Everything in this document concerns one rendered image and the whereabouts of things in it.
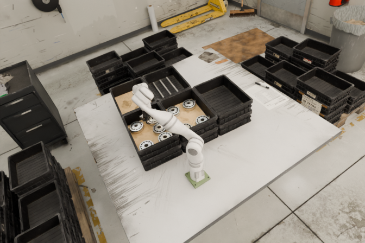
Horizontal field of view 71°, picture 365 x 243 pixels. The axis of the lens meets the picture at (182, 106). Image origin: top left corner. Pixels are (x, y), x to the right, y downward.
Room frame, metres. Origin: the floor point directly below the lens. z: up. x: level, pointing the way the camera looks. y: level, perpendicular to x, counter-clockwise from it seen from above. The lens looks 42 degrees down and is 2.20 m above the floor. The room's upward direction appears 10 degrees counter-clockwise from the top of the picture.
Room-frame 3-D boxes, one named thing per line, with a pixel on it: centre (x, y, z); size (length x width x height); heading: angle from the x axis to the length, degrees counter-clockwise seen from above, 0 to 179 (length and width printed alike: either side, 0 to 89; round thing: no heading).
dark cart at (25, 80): (2.31, 1.70, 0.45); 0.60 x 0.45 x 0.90; 24
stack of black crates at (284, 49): (2.66, -1.37, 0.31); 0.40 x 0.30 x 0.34; 24
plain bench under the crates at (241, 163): (1.50, -0.03, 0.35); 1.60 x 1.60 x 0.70; 24
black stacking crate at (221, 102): (1.47, -0.31, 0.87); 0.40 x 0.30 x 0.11; 19
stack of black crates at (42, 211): (1.05, 1.19, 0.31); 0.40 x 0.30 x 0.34; 24
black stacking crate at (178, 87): (1.75, 0.10, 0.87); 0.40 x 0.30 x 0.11; 19
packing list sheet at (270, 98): (1.61, -0.73, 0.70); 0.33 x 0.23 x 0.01; 24
